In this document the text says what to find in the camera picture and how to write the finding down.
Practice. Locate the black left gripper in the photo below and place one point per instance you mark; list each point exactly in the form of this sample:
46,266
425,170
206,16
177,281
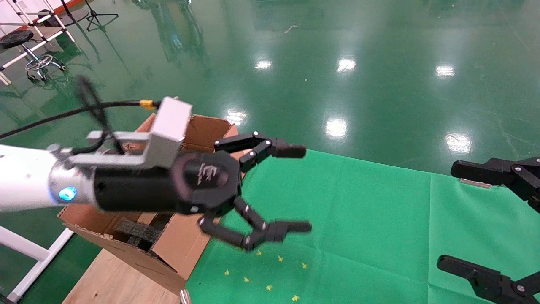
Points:
168,188

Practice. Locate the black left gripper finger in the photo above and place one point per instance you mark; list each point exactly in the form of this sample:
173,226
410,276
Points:
287,227

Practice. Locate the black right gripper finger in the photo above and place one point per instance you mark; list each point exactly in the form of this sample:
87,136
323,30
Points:
485,280
519,175

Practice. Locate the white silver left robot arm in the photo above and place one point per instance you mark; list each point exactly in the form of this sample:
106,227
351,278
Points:
21,181

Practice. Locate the large open cardboard carton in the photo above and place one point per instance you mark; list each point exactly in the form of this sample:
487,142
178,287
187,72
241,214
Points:
206,131

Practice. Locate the silver metal cloth clip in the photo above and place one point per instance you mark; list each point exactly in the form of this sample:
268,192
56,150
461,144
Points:
475,183
184,297

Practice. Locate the green table cloth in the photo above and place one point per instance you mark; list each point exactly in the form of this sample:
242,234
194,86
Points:
371,219

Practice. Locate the black foam block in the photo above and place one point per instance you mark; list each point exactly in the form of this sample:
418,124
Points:
137,232

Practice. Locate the black tripod stand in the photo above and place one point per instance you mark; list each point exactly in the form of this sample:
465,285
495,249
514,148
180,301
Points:
100,17

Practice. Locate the white pipe stand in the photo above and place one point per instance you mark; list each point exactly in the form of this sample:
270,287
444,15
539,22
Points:
33,253

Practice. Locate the white pipe rack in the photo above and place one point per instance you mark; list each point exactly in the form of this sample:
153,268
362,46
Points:
44,38

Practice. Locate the black stool with chrome base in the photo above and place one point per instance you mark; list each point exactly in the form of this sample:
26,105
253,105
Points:
16,38

